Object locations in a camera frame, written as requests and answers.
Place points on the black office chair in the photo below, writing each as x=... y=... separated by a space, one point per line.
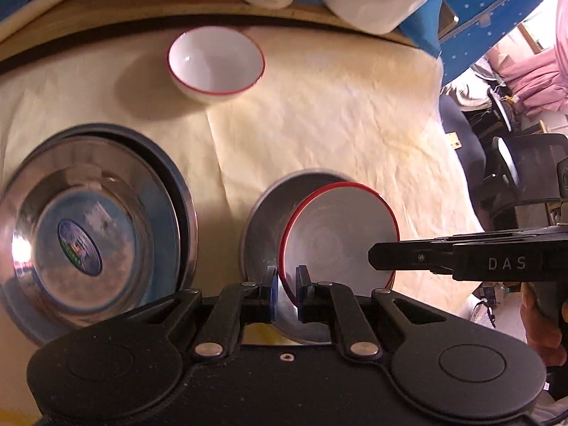
x=532 y=173

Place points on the pink cloth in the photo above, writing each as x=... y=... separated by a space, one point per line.
x=541 y=75

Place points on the steel bowl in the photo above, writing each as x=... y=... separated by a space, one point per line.
x=262 y=230

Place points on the person's right hand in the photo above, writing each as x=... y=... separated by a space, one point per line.
x=543 y=341

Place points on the grey cloth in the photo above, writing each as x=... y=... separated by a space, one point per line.
x=461 y=88

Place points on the long white stick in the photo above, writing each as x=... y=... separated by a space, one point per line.
x=40 y=6

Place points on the cream tablecloth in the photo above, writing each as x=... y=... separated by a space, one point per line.
x=310 y=142

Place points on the blue white-dotted cloth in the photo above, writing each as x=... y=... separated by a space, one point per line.
x=488 y=17

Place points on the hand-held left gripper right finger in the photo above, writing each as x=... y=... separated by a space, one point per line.
x=304 y=295

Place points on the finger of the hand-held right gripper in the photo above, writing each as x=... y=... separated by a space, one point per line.
x=399 y=256
x=488 y=236

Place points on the white red-rimmed ceramic bowl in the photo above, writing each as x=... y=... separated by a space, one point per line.
x=215 y=60
x=337 y=235

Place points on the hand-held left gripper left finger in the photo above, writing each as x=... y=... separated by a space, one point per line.
x=270 y=295

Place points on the steel plate with blue sticker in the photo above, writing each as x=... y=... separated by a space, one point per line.
x=80 y=248

